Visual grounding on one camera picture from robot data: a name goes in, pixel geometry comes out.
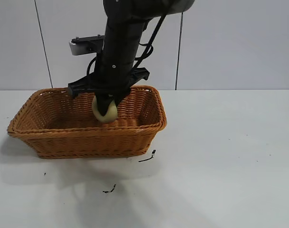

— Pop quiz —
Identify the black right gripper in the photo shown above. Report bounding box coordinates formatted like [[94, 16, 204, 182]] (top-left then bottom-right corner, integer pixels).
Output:
[[67, 20, 151, 117]]

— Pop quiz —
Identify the pale yellow egg yolk pastry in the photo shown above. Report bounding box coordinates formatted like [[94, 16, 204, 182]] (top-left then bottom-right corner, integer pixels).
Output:
[[91, 95, 118, 124]]

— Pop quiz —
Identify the brown woven wicker basket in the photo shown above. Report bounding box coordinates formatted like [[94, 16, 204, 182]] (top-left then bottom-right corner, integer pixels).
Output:
[[7, 85, 167, 160]]

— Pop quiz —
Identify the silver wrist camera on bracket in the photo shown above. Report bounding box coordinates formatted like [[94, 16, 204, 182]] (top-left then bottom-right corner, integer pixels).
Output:
[[68, 35, 106, 57]]

